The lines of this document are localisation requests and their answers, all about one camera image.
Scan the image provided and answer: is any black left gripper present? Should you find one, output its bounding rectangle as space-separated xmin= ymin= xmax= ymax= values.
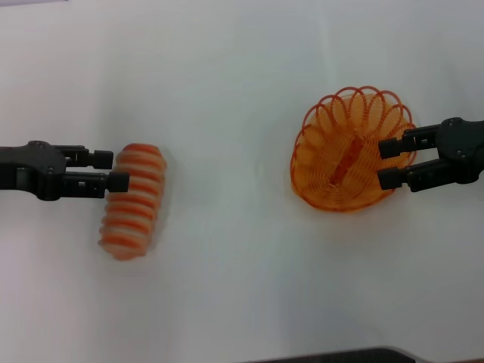
xmin=0 ymin=140 xmax=132 ymax=202

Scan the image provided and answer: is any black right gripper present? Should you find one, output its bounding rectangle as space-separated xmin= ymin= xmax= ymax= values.
xmin=377 ymin=116 xmax=484 ymax=193

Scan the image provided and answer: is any orange white striped bread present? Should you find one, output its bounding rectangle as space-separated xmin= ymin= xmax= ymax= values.
xmin=98 ymin=142 xmax=168 ymax=262

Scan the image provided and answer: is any orange wire basket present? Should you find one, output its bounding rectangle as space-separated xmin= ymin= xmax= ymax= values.
xmin=290 ymin=85 xmax=418 ymax=216

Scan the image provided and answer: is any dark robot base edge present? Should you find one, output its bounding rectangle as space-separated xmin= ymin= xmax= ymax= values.
xmin=260 ymin=346 xmax=428 ymax=363

